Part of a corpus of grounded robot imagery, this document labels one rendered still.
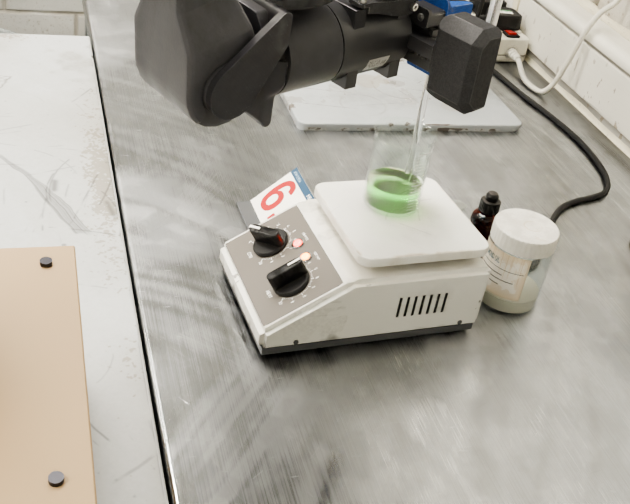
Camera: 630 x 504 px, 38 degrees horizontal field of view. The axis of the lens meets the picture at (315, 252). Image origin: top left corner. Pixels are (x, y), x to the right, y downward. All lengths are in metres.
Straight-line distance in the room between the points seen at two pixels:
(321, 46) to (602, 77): 0.71
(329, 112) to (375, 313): 0.43
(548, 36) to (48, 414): 1.03
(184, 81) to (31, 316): 0.17
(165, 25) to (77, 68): 0.65
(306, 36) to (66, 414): 0.28
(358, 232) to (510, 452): 0.21
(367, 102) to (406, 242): 0.44
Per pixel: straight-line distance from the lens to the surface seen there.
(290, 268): 0.73
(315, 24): 0.61
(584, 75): 1.30
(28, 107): 1.09
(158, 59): 0.57
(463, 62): 0.62
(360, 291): 0.72
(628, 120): 1.22
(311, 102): 1.14
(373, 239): 0.74
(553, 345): 0.83
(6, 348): 0.57
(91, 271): 0.82
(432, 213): 0.79
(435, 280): 0.75
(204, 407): 0.69
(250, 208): 0.91
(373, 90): 1.20
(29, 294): 0.60
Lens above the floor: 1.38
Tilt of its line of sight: 34 degrees down
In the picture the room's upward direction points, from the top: 10 degrees clockwise
